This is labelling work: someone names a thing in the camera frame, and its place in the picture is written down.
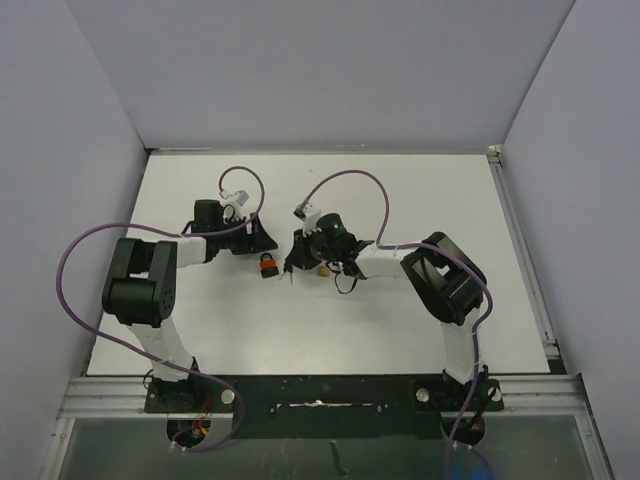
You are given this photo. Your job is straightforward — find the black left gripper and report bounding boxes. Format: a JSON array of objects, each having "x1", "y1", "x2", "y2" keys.
[{"x1": 213, "y1": 213, "x2": 276, "y2": 255}]

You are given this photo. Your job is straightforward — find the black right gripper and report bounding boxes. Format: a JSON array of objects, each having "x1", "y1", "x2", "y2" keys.
[{"x1": 287, "y1": 224, "x2": 339, "y2": 271}]

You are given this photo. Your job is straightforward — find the black headed key bunch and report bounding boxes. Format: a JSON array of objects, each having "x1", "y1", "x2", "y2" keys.
[{"x1": 279, "y1": 264, "x2": 294, "y2": 284}]

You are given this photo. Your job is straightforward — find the orange black padlock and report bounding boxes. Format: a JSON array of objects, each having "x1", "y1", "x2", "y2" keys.
[{"x1": 259, "y1": 252, "x2": 280, "y2": 279}]

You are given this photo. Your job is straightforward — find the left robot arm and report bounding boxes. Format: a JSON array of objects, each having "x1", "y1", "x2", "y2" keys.
[{"x1": 102, "y1": 200, "x2": 278, "y2": 411}]

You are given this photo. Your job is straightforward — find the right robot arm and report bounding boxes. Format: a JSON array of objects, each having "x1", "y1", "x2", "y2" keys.
[{"x1": 284, "y1": 209, "x2": 487, "y2": 409}]

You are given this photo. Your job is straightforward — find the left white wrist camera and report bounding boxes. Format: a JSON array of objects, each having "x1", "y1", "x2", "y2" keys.
[{"x1": 220, "y1": 189, "x2": 249, "y2": 224}]

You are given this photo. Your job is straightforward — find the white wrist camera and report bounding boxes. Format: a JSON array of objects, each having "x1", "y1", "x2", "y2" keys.
[
  {"x1": 220, "y1": 189, "x2": 249, "y2": 224},
  {"x1": 294, "y1": 201, "x2": 322, "y2": 237}
]

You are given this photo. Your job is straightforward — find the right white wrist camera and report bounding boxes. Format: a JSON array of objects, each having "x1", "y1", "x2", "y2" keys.
[{"x1": 294, "y1": 201, "x2": 322, "y2": 237}]

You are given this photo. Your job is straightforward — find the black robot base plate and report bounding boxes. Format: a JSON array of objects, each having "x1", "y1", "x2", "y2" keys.
[{"x1": 144, "y1": 374, "x2": 504, "y2": 445}]

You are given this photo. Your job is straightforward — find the aluminium table frame rail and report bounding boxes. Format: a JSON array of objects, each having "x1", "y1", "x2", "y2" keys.
[{"x1": 486, "y1": 144, "x2": 614, "y2": 479}]

